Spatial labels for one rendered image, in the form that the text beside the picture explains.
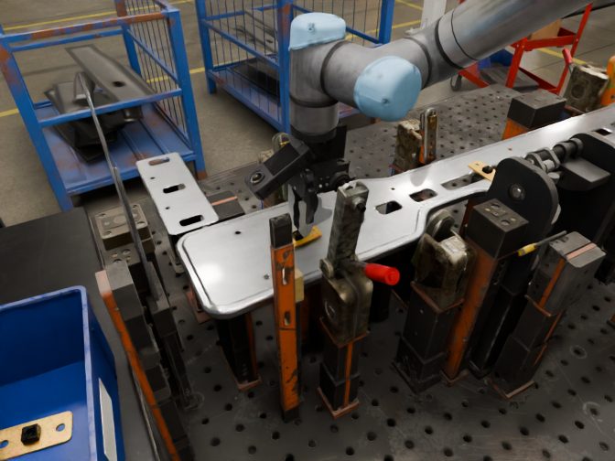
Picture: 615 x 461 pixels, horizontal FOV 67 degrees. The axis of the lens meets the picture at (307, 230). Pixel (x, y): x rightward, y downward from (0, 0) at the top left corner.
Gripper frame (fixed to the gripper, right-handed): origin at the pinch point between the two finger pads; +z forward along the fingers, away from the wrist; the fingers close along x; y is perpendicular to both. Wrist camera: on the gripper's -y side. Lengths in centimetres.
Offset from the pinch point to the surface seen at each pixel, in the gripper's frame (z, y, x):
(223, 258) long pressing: 3.0, -13.8, 1.7
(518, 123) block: 3, 76, 17
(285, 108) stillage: 66, 84, 176
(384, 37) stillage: 36, 157, 184
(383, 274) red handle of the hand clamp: -11.7, -1.6, -25.4
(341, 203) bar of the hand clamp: -17.2, -2.6, -16.5
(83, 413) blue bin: 0.7, -38.9, -19.3
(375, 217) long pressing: 1.8, 16.1, -1.4
